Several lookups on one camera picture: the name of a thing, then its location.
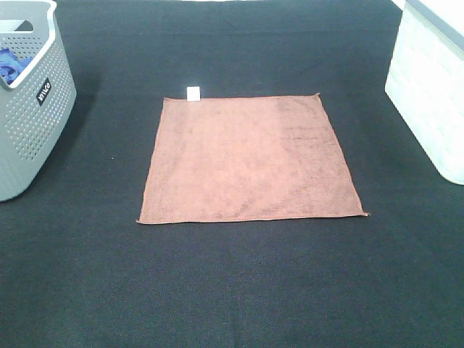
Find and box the brown microfibre towel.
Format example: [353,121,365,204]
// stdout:
[138,94,365,225]

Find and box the white towel label tag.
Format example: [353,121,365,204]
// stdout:
[186,86,201,102]

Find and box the grey perforated laundry basket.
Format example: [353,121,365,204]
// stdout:
[1,1,76,201]

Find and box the white woven storage basket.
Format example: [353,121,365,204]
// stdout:
[385,1,463,185]

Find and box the blue cloth in basket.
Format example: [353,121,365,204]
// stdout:
[0,48,33,85]

